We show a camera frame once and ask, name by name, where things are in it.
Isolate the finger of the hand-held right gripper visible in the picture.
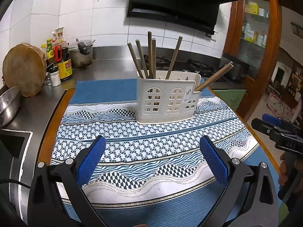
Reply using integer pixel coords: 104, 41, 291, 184
251, 118, 281, 136
262, 113, 301, 130

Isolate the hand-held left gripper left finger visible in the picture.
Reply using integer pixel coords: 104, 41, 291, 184
30, 135, 106, 227

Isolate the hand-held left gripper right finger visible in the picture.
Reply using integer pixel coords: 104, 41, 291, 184
199, 136, 277, 227

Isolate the white plastic utensil holder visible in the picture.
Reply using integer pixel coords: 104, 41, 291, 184
135, 72, 201, 124

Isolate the bunch of wooden chopsticks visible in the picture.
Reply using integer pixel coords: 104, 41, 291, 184
127, 31, 234, 92

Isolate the person's right hand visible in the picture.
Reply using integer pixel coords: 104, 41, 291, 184
277, 153, 289, 188

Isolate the red white printed bag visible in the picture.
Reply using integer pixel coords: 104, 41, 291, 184
267, 93, 296, 121

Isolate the green drawer cabinet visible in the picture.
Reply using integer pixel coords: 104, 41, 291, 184
212, 89, 247, 113

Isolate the blue patterned tablecloth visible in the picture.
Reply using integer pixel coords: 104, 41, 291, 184
51, 78, 280, 227

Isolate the black countertop appliance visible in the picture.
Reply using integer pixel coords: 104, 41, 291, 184
221, 53, 249, 81

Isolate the wooden glass door cabinet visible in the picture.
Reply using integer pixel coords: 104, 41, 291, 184
223, 0, 283, 123

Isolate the black gas stove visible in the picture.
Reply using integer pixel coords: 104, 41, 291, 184
142, 54, 228, 83

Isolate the steel sink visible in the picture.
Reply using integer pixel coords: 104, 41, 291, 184
0, 129, 34, 161

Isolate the black cap white shaker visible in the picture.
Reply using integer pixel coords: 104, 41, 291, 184
49, 66, 61, 87

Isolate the large soy sauce bottle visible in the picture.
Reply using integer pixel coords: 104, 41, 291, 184
52, 33, 74, 79

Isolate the steel bowl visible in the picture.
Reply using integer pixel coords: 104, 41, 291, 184
0, 86, 21, 127

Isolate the steel pressure cooker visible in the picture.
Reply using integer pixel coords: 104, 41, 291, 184
69, 38, 96, 68

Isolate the yellow carton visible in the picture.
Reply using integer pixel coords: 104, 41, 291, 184
247, 2, 259, 15

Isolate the round wooden cutting board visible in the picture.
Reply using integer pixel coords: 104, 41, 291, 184
2, 43, 47, 97

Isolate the green cap sauce bottle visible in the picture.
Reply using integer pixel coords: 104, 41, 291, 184
46, 38, 54, 59

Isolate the clear food package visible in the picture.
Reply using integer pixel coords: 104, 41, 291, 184
53, 27, 65, 40

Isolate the black range hood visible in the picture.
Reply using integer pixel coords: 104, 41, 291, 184
127, 0, 239, 32

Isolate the black cable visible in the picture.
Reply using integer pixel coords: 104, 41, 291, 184
0, 179, 32, 190

